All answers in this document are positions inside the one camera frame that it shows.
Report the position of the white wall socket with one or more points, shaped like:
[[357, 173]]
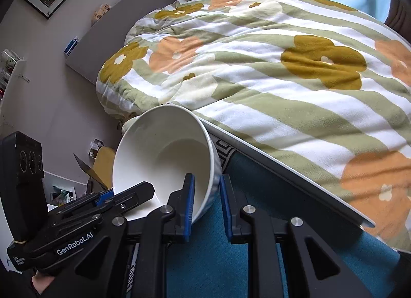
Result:
[[96, 144]]

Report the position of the person's left hand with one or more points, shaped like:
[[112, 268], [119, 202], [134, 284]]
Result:
[[43, 282]]

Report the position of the white bowl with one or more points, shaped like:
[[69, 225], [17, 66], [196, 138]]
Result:
[[160, 150]]

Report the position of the small blue box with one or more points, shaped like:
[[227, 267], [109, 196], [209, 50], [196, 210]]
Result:
[[70, 46]]

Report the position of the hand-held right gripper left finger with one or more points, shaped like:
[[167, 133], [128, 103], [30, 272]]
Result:
[[189, 201]]

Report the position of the white shelf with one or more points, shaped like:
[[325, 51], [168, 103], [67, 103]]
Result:
[[19, 67]]

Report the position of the floral striped blanket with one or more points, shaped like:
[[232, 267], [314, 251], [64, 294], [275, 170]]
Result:
[[257, 92]]

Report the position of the brown cardboard box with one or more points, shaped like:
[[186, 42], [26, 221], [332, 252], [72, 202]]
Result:
[[104, 163]]

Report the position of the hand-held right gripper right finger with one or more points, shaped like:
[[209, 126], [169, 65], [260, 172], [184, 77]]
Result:
[[224, 208]]

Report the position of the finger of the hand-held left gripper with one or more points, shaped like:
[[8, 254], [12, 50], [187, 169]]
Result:
[[106, 196], [138, 190]]

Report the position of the teal patterned tablecloth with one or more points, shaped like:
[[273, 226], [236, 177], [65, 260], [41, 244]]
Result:
[[199, 269]]

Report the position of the grey padded headboard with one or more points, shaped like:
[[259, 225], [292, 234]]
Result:
[[106, 38]]

